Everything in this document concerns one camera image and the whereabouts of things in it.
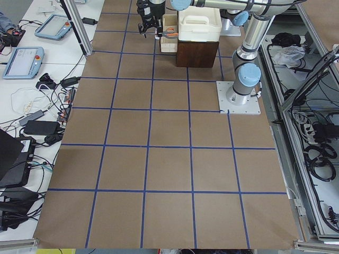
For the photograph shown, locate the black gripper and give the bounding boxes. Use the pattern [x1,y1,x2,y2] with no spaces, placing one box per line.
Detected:
[137,0,155,38]
[152,7,165,40]

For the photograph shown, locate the grey orange scissors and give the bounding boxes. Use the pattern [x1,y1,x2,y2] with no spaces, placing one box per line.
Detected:
[162,28,179,39]

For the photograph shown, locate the wooden drawer with white handle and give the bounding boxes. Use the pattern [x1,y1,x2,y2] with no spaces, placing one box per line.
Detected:
[160,14,179,53]

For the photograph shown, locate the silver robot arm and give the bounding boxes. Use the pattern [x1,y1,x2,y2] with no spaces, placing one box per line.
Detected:
[136,0,165,39]
[171,0,303,68]

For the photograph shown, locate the dark wooden drawer cabinet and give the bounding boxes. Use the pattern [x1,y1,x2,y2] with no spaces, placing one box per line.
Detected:
[176,40,219,68]

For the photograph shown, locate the upper blue teach pendant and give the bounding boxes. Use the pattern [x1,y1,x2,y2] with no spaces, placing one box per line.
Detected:
[34,14,72,40]

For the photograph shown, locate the blue teach pendant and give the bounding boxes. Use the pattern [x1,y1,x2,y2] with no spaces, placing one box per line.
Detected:
[34,14,72,40]
[2,47,44,80]

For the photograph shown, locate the lower blue teach pendant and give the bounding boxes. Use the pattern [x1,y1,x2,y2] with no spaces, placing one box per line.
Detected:
[2,47,44,80]

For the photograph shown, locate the crumpled white cloth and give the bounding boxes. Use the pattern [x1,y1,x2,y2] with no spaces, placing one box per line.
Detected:
[272,46,305,68]

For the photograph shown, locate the black power adapter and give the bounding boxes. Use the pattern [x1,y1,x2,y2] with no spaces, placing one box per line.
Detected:
[23,120,60,135]

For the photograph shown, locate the black laptop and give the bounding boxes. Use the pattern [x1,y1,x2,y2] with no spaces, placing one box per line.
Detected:
[1,130,35,188]

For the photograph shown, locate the aluminium frame post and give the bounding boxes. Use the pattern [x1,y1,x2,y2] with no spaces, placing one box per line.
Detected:
[60,0,93,57]

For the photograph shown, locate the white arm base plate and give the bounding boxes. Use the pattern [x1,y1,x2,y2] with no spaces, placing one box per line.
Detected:
[216,81,261,115]

